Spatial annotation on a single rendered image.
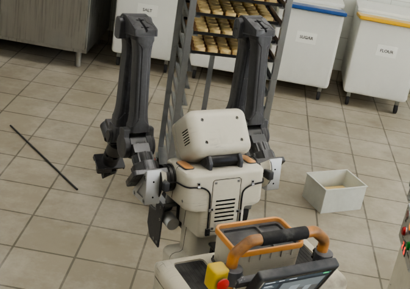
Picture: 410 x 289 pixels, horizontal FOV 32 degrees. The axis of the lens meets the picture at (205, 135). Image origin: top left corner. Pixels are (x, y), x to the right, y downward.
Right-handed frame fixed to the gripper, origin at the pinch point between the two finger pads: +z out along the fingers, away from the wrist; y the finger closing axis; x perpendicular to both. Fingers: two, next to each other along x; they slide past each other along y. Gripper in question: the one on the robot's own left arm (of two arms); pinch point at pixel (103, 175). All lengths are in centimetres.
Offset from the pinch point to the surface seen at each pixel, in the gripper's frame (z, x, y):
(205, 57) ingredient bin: 172, -218, -189
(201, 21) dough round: 16, -97, -81
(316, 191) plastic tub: 92, -36, -164
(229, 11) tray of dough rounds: 2, -90, -88
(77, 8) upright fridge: 162, -260, -89
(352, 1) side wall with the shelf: 122, -237, -321
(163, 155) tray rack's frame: 111, -83, -87
